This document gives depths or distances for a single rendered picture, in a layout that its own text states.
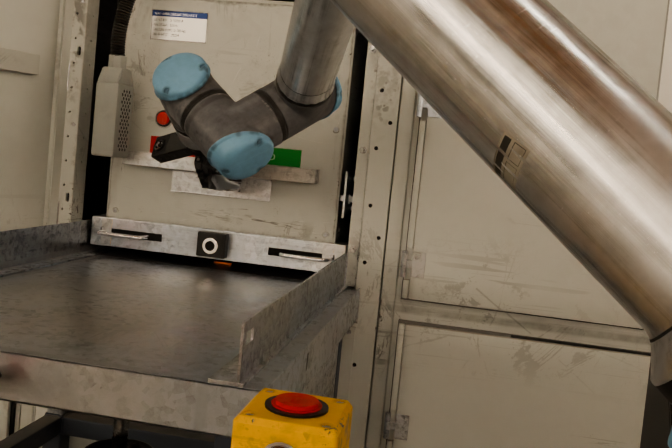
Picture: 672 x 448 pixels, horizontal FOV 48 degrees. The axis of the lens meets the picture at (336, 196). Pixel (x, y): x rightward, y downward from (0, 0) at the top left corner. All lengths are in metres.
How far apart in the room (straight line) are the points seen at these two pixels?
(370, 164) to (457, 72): 0.94
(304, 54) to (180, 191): 0.63
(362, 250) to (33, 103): 0.72
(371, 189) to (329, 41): 0.50
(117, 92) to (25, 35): 0.22
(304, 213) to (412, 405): 0.42
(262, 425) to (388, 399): 0.94
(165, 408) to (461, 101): 0.50
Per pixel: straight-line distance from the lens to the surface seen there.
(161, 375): 0.86
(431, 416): 1.50
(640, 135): 0.50
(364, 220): 1.46
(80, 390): 0.90
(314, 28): 1.00
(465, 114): 0.53
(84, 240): 1.67
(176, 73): 1.21
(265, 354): 0.93
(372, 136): 1.46
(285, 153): 1.53
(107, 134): 1.54
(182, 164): 1.55
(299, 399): 0.62
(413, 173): 1.45
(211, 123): 1.15
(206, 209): 1.58
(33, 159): 1.66
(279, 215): 1.54
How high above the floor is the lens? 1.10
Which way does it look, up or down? 3 degrees down
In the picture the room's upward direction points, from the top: 6 degrees clockwise
